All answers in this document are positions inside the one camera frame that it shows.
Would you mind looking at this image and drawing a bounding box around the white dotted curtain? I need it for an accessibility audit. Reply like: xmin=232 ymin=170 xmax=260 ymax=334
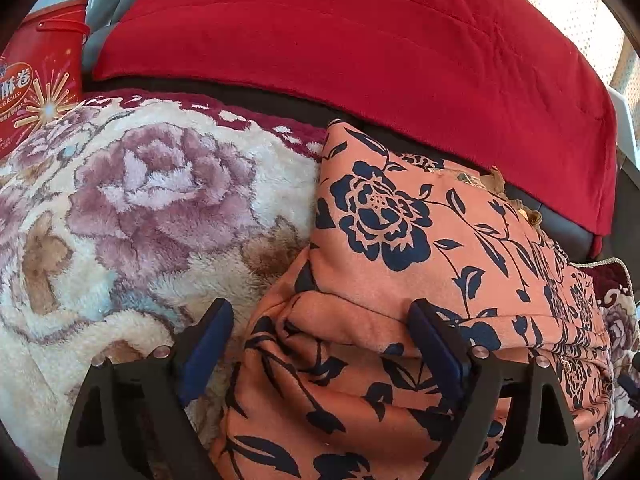
xmin=475 ymin=0 xmax=633 ymax=91

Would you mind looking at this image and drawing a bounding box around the floral fleece blanket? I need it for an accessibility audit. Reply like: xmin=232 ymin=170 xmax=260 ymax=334
xmin=0 ymin=89 xmax=640 ymax=480

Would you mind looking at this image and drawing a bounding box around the red quilted blanket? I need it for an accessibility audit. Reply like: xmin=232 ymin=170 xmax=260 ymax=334
xmin=92 ymin=0 xmax=618 ymax=256

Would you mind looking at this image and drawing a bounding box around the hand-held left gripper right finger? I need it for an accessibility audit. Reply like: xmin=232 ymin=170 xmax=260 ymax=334
xmin=407 ymin=299 xmax=586 ymax=480

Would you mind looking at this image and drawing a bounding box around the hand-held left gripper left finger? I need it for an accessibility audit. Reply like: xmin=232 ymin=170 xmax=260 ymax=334
xmin=57 ymin=299 xmax=235 ymax=480

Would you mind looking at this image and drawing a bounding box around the orange floral garment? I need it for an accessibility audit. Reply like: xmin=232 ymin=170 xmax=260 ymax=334
xmin=209 ymin=119 xmax=618 ymax=480

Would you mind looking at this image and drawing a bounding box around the red printed tin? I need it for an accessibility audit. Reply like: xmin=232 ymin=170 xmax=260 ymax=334
xmin=0 ymin=0 xmax=91 ymax=161

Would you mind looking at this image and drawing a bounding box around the grey cushion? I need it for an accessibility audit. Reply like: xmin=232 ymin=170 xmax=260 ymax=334
xmin=82 ymin=0 xmax=166 ymax=73

